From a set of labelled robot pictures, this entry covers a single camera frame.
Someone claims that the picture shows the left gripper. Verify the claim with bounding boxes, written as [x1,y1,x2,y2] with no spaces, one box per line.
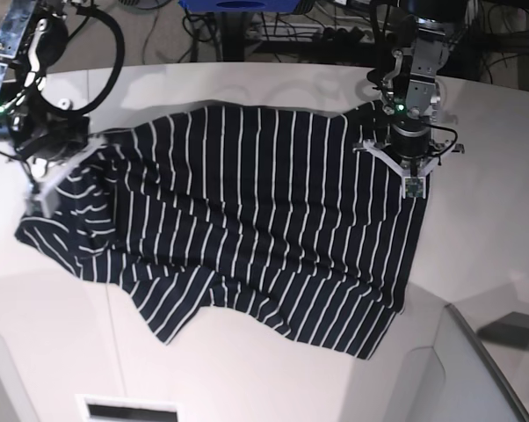
[385,122,431,164]

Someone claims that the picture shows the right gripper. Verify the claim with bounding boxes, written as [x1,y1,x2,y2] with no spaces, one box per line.
[7,113,90,163]

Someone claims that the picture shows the navy white striped t-shirt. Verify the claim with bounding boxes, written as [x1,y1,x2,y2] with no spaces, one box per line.
[15,102,426,360]

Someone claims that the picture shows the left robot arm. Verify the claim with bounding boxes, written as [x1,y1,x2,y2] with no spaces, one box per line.
[368,1,467,172]

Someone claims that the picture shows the black power strip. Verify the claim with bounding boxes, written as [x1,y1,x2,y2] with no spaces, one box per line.
[320,26,373,44]

